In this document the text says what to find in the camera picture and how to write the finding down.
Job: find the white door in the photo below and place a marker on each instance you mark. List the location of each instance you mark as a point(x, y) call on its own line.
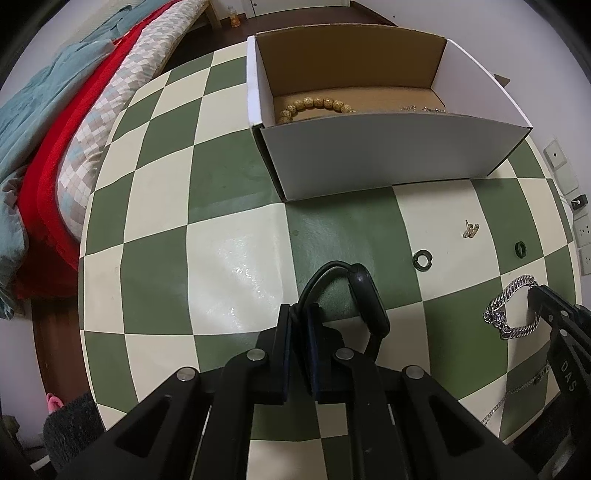
point(300, 5)

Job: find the small silver jewelry piece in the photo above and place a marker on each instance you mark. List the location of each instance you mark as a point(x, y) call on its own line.
point(422, 109)

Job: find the checkered mattress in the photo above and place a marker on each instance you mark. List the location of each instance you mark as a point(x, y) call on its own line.
point(134, 74)

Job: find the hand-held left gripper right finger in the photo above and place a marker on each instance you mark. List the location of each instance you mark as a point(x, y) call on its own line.
point(315, 355)

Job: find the black plug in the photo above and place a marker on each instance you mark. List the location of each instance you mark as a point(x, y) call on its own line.
point(579, 203)

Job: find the white wall socket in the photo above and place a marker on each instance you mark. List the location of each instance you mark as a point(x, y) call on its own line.
point(568, 181)
point(583, 230)
point(555, 154)
point(586, 261)

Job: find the small plastic bottle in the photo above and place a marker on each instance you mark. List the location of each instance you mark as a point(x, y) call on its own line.
point(234, 17)

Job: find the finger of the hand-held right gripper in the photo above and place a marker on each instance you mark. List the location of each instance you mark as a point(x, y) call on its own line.
point(565, 305)
point(549, 316)

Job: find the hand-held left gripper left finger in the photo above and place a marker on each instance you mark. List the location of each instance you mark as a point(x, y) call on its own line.
point(282, 350)

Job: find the white cardboard box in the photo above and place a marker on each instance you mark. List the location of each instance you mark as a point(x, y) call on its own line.
point(378, 152)

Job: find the light blue blanket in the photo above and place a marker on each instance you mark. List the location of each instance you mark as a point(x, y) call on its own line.
point(41, 101)

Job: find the grey fuzzy slipper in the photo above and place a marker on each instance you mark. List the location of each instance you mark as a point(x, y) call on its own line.
point(71, 429)

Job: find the small gold earring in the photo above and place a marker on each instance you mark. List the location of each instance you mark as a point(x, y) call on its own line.
point(471, 228)

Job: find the wooden bed frame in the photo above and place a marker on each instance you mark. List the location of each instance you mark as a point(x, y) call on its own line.
point(211, 14)

